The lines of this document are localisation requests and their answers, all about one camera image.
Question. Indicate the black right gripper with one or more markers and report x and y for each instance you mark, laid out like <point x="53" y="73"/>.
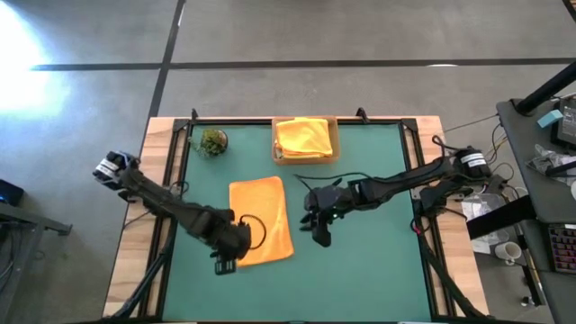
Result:
<point x="330" y="200"/>

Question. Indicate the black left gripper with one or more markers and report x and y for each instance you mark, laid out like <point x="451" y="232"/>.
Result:
<point x="229" y="238"/>

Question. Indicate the orange microfiber towel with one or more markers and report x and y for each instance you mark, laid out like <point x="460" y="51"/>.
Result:
<point x="261" y="216"/>

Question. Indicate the orange towel with care label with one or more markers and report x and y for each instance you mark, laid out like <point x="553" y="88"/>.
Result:
<point x="303" y="137"/>

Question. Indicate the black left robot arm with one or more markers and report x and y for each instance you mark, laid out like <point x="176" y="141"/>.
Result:
<point x="157" y="202"/>

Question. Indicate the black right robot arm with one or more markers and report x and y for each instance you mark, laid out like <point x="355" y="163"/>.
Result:
<point x="405" y="180"/>

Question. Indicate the green table mat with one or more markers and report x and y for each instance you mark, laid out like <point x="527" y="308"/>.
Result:
<point x="360" y="279"/>

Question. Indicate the small potted green plant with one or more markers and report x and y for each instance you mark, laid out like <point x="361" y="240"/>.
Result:
<point x="212" y="141"/>

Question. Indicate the white floor bag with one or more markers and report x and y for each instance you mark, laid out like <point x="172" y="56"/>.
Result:
<point x="477" y="209"/>

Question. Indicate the black power adapter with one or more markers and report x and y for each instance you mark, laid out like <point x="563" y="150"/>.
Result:
<point x="497" y="183"/>

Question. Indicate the black desk leg bar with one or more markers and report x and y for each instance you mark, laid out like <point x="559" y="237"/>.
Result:
<point x="499" y="218"/>

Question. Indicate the white mug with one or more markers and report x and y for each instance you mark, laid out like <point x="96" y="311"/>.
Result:
<point x="508" y="251"/>

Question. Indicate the black metal cart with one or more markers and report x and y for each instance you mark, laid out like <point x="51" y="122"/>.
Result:
<point x="27" y="220"/>

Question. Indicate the grey side desk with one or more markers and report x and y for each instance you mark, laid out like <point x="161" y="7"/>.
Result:
<point x="540" y="202"/>

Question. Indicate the clear plastic bag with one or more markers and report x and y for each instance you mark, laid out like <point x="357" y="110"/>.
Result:
<point x="546" y="159"/>

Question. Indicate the small teal box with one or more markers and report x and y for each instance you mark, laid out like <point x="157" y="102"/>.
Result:
<point x="550" y="119"/>

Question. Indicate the black keyboard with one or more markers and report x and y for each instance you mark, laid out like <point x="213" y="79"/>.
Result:
<point x="562" y="247"/>

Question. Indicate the black slanted pole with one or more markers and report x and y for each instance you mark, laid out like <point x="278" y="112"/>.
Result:
<point x="549" y="87"/>

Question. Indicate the black desk device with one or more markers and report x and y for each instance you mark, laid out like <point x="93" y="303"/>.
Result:
<point x="568" y="126"/>

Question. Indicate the black table frame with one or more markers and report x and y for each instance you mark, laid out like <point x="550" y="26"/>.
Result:
<point x="234" y="121"/>

